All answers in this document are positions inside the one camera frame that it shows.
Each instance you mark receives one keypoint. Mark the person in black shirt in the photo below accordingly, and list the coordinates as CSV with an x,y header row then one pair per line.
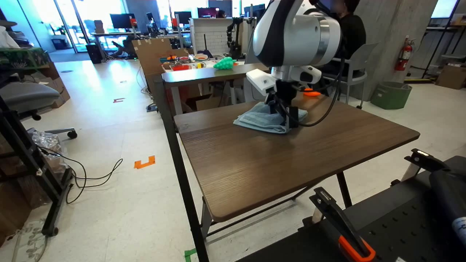
x,y
353,33

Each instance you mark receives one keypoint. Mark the white board panel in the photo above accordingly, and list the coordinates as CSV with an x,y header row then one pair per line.
x,y
212,33

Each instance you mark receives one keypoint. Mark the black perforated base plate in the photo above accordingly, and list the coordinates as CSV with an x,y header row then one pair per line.
x,y
398,227

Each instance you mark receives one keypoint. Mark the black desktop machine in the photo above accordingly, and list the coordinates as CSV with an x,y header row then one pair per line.
x,y
235,41

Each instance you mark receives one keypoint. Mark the clear plastic wrap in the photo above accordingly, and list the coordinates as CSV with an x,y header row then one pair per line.
x,y
44,139

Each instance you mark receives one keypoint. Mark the brown cardboard box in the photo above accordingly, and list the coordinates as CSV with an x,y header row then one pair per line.
x,y
57,87
452,75
206,102

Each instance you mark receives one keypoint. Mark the stacked brown boxes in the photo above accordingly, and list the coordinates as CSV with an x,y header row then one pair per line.
x,y
15,204

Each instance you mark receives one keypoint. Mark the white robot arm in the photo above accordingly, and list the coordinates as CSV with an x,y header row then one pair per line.
x,y
301,33

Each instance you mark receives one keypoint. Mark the long wooden side table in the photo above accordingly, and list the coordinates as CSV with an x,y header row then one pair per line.
x,y
209,74

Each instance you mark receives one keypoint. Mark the brown wooden table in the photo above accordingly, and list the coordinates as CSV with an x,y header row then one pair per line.
x,y
344,188

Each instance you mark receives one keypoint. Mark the black tripod stand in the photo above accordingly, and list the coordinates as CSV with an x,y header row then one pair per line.
x,y
439,33

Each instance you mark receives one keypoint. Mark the red orange toy pile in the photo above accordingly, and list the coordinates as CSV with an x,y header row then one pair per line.
x,y
178,62

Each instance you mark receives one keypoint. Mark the black waste bin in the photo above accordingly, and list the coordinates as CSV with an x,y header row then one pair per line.
x,y
95,52

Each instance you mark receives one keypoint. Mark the light blue towel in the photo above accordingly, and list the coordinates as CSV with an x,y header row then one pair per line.
x,y
257,121

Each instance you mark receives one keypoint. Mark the white patterned cloth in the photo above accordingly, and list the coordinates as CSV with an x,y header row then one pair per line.
x,y
30,241

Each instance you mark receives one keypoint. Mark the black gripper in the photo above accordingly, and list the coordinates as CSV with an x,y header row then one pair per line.
x,y
287,91

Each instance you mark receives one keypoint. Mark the green plastic bin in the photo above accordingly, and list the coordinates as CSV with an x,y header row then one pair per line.
x,y
391,94

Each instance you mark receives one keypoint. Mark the large grey chair back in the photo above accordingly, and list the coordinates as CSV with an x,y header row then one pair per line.
x,y
248,52

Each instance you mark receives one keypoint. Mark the green crumpled object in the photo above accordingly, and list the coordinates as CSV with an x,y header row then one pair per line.
x,y
225,62

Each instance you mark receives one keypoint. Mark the orange floor tape marker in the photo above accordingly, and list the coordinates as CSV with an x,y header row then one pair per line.
x,y
145,163

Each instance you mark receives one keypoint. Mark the black metal stand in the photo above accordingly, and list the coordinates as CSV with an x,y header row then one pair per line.
x,y
34,164

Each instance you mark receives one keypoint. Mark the brown cardboard panel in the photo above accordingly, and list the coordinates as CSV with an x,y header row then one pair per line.
x,y
153,55

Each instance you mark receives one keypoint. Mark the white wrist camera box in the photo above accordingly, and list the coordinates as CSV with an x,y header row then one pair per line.
x,y
260,80

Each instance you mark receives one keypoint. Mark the red fire extinguisher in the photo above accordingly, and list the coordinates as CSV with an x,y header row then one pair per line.
x,y
404,55

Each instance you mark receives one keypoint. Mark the round orange object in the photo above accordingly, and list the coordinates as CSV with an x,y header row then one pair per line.
x,y
312,93

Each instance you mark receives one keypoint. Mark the grey armchair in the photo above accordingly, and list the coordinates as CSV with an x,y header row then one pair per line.
x,y
360,62

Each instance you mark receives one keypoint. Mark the grey office chair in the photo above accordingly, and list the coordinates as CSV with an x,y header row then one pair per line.
x,y
27,94

